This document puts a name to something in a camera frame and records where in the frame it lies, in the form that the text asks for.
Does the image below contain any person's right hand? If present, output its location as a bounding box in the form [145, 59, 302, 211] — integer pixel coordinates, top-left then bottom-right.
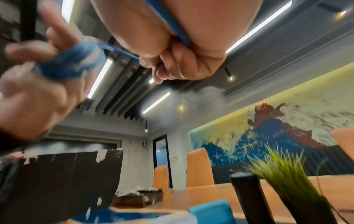
[90, 0, 264, 85]

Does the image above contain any person's left hand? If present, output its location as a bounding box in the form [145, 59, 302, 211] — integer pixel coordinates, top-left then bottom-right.
[0, 0, 107, 141]

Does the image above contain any blue cable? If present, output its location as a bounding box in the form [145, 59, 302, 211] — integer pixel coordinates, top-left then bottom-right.
[35, 0, 192, 81]

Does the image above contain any long ceiling light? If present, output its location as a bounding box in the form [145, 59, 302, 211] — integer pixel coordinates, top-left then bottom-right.
[60, 0, 75, 24]
[87, 58, 113, 99]
[226, 0, 292, 54]
[142, 92, 171, 114]

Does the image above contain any dark brown leather case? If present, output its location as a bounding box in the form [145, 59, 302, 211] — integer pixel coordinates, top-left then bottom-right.
[111, 189, 164, 209]

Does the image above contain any tall orange chair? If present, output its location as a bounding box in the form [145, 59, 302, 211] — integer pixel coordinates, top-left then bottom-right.
[185, 147, 216, 187]

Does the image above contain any green potted plant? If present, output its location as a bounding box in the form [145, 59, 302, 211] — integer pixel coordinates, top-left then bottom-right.
[243, 142, 346, 224]

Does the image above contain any black cylinder pot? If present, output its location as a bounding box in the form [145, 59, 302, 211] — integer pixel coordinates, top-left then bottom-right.
[229, 169, 276, 224]

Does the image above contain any black door frame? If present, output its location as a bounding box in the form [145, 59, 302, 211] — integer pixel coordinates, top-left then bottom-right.
[152, 134, 174, 189]

